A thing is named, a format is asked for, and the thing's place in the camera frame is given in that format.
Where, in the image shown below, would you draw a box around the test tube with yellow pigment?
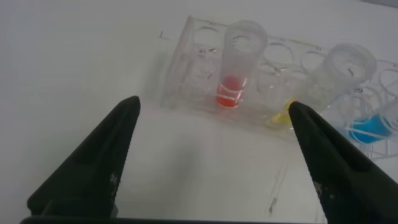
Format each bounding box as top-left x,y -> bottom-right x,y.
269,43 -> 378,126

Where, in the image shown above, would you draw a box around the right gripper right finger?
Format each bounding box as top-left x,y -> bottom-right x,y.
288,101 -> 398,224

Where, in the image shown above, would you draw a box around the test tube with blue pigment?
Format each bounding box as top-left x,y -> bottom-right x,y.
347,99 -> 398,145

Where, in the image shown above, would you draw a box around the clear plastic test tube rack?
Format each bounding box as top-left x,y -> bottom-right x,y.
160,16 -> 398,161

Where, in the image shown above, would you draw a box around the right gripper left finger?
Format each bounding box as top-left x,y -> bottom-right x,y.
27,95 -> 141,218

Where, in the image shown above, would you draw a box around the test tube with red pigment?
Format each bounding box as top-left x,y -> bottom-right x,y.
215,20 -> 269,110

